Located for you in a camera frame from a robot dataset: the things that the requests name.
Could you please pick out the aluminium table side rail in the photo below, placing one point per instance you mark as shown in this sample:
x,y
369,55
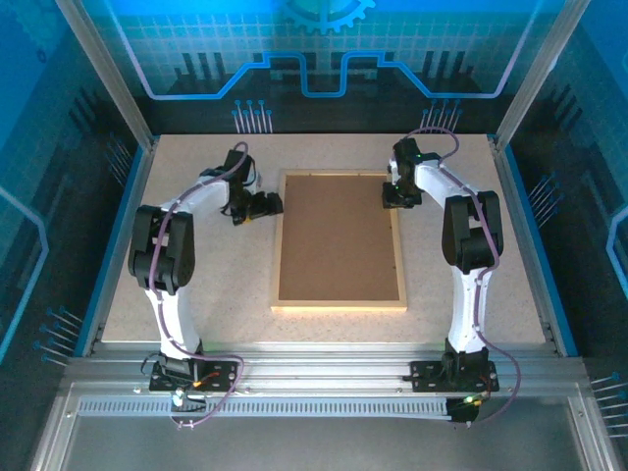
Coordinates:
x,y
128,221
521,221

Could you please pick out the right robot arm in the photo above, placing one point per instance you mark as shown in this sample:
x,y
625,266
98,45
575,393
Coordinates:
x,y
468,304

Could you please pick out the light wooden picture frame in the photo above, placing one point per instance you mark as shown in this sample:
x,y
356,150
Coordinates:
x,y
338,305

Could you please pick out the brown backing board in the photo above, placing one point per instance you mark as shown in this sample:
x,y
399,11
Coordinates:
x,y
338,235

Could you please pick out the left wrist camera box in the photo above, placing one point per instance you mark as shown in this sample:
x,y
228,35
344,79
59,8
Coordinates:
x,y
270,203

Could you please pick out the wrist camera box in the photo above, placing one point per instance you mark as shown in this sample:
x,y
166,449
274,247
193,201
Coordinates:
x,y
270,203
400,199

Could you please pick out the aluminium upright post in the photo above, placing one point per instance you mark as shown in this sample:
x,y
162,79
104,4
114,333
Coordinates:
x,y
107,68
542,68

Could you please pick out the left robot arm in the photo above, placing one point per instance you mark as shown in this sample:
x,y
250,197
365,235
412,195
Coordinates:
x,y
203,193

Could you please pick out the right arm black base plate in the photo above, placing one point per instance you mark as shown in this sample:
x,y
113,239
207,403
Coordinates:
x,y
424,373

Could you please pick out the aluminium mounting rail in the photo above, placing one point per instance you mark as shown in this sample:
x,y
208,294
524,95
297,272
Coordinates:
x,y
319,363

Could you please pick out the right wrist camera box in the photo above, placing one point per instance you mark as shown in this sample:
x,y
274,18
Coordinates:
x,y
400,199

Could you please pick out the small led circuit module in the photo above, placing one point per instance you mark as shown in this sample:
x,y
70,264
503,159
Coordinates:
x,y
181,400
463,411

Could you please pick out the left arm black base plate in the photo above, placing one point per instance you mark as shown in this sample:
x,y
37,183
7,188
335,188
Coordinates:
x,y
223,369

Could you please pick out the grey metal bottom tray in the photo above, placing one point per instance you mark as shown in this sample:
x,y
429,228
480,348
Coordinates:
x,y
319,446

